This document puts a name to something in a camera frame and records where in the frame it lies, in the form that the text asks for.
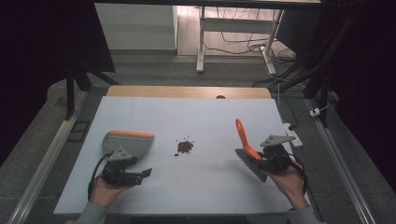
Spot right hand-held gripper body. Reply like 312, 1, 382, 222
261, 133, 297, 175

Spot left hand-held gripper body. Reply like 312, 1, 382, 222
102, 147, 144, 187

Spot grey dustpan with orange edge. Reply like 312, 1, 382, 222
101, 130, 155, 161

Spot grey brush with orange handle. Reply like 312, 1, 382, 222
233, 118, 269, 184

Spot pile of red beans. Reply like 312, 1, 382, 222
173, 135, 195, 157

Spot person's left hand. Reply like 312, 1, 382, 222
90, 175, 134, 209

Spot person's right hand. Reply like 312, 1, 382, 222
267, 160, 310, 211

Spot white power strip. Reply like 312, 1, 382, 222
282, 122, 304, 148

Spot white foam board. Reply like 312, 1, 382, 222
53, 95, 314, 217

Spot black metal stand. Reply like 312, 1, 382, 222
303, 59, 332, 129
64, 60, 120, 121

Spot wooden table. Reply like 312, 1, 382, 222
106, 86, 273, 100

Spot dark curtain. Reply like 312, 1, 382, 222
320, 0, 396, 194
0, 0, 117, 167

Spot white panel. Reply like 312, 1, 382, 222
94, 3, 179, 50

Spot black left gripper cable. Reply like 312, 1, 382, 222
88, 152, 113, 202

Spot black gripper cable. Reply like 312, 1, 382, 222
88, 152, 113, 202
288, 152, 309, 195

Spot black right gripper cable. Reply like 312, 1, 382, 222
288, 152, 309, 195

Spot aluminium rail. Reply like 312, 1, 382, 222
7, 90, 90, 224
304, 97, 377, 224

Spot tangle of floor cables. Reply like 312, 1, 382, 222
204, 7, 297, 64

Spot white desk frame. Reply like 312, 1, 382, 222
195, 6, 285, 76

